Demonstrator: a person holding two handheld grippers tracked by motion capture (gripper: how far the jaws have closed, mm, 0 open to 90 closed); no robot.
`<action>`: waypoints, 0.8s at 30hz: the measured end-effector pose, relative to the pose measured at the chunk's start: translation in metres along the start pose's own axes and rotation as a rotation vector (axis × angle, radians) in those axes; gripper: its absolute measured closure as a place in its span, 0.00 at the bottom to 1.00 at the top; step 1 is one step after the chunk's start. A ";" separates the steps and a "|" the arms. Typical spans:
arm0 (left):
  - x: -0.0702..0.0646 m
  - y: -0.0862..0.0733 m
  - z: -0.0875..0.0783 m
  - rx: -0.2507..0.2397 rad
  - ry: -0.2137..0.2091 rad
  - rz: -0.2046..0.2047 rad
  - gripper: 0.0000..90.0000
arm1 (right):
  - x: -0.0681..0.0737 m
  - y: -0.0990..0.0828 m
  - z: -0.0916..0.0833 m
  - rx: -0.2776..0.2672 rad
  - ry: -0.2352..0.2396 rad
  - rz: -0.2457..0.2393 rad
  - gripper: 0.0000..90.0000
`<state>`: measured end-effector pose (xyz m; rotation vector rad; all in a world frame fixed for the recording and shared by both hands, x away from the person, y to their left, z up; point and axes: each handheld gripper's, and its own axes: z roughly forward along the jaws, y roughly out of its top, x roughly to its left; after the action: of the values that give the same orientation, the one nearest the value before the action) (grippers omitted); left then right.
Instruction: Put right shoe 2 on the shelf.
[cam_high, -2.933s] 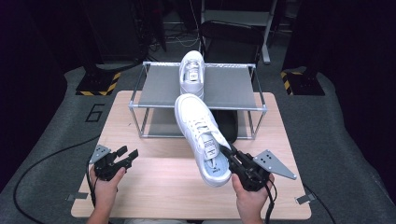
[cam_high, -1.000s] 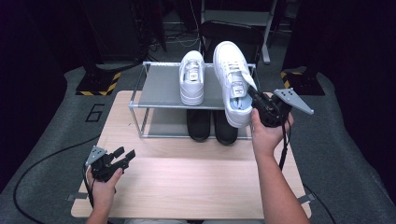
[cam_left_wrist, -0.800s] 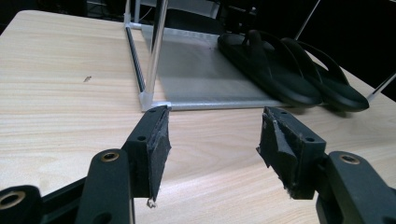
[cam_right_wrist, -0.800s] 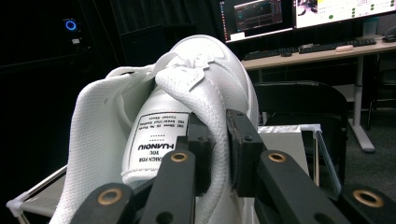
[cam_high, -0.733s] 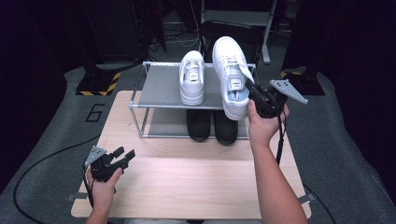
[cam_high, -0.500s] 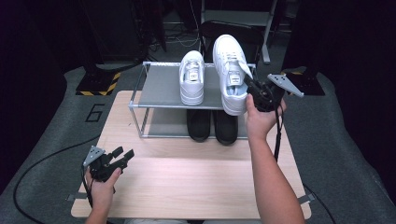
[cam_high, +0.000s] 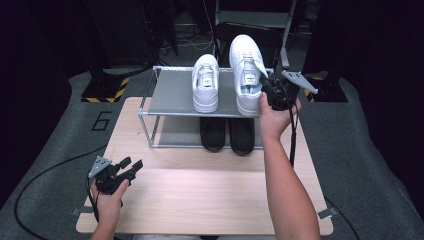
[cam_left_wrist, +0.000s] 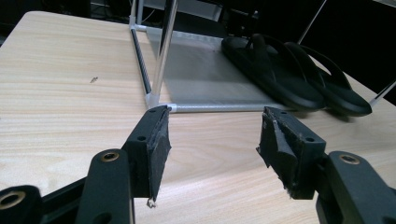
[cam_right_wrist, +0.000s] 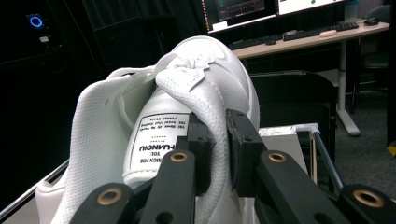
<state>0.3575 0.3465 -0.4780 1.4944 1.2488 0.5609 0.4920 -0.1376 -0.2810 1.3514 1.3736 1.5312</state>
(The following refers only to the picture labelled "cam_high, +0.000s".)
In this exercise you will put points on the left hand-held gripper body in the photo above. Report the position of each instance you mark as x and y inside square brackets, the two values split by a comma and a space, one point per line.
[106, 181]

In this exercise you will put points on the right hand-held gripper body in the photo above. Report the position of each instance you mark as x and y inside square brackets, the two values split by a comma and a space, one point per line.
[281, 96]

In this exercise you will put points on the white sneaker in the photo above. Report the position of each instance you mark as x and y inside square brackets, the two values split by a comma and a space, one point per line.
[245, 46]
[205, 98]

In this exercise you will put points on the black sandal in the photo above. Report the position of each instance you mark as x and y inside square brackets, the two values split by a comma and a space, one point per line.
[241, 136]
[212, 133]

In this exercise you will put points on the grey metal shoe rack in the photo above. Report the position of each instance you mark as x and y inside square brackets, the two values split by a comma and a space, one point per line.
[171, 93]

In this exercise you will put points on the person's left hand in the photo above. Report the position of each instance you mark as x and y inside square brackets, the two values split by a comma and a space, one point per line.
[108, 206]

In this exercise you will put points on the person's right hand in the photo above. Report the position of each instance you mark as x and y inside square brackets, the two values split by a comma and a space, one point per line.
[275, 125]

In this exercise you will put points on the grey tape strip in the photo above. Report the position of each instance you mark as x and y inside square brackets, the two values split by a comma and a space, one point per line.
[81, 210]
[326, 213]

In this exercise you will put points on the black stand base striped edge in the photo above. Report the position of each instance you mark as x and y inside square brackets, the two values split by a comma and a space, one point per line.
[101, 90]
[328, 93]

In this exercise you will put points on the white metal desk frame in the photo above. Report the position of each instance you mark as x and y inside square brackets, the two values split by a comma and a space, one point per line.
[266, 18]

